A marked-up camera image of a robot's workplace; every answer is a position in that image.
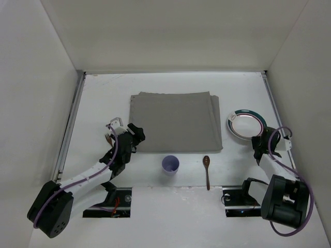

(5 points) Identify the grey cloth placemat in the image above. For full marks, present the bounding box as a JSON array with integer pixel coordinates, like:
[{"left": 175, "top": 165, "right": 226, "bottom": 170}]
[{"left": 129, "top": 92, "right": 223, "bottom": 153}]

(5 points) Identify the right aluminium table rail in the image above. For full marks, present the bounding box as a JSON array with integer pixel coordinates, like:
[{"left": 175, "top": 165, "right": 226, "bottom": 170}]
[{"left": 259, "top": 71, "right": 303, "bottom": 182}]

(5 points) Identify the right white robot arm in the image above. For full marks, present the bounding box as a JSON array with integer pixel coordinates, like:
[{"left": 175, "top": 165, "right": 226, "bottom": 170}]
[{"left": 248, "top": 127, "right": 314, "bottom": 233}]

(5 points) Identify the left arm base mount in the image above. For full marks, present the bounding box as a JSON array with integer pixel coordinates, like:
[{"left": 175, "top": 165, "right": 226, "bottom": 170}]
[{"left": 82, "top": 182, "right": 132, "bottom": 219}]

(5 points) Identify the white plate green rim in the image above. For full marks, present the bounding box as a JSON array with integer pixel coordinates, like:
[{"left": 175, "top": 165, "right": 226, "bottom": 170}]
[{"left": 226, "top": 110, "right": 267, "bottom": 141}]

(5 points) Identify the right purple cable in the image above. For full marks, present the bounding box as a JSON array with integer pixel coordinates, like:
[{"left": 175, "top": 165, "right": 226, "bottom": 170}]
[{"left": 267, "top": 126, "right": 315, "bottom": 237}]

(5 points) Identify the aluminium table rail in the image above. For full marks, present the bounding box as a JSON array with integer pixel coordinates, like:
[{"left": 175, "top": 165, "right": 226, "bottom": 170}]
[
  {"left": 51, "top": 70, "right": 86, "bottom": 182},
  {"left": 259, "top": 71, "right": 303, "bottom": 182}
]

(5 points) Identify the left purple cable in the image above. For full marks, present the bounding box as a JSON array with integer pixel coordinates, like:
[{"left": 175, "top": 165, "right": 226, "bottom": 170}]
[{"left": 33, "top": 124, "right": 120, "bottom": 229}]

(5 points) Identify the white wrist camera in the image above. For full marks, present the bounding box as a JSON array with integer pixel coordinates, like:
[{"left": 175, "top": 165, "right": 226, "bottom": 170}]
[
  {"left": 106, "top": 117, "right": 127, "bottom": 135},
  {"left": 279, "top": 135, "right": 292, "bottom": 151}
]

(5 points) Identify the lavender plastic cup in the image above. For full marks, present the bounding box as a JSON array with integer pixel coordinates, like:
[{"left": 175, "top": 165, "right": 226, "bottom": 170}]
[{"left": 162, "top": 155, "right": 179, "bottom": 176}]

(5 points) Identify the brown wooden spoon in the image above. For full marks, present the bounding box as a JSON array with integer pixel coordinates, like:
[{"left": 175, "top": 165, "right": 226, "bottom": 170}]
[{"left": 203, "top": 156, "right": 210, "bottom": 191}]

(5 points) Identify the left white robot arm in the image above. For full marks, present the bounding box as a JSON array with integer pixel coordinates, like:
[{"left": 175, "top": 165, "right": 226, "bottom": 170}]
[{"left": 27, "top": 123, "right": 145, "bottom": 238}]

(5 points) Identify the left aluminium table rail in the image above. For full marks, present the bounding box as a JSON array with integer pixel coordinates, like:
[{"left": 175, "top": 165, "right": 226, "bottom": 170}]
[{"left": 51, "top": 70, "right": 86, "bottom": 182}]

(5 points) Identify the purple cable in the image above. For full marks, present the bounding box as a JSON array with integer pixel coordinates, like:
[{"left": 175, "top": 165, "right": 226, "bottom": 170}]
[
  {"left": 267, "top": 126, "right": 315, "bottom": 237},
  {"left": 33, "top": 124, "right": 120, "bottom": 229}
]

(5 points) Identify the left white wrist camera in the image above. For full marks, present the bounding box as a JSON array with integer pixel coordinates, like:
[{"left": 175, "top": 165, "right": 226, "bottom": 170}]
[{"left": 106, "top": 117, "right": 127, "bottom": 135}]

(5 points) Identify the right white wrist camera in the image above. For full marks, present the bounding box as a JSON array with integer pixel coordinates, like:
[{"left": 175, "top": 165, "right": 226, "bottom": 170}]
[{"left": 279, "top": 135, "right": 292, "bottom": 151}]

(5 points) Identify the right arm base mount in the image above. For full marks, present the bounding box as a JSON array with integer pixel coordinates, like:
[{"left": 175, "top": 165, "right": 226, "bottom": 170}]
[{"left": 221, "top": 178, "right": 268, "bottom": 218}]

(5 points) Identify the brown wooden fork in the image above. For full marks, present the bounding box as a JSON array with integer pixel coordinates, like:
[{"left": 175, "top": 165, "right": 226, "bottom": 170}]
[{"left": 104, "top": 133, "right": 113, "bottom": 148}]

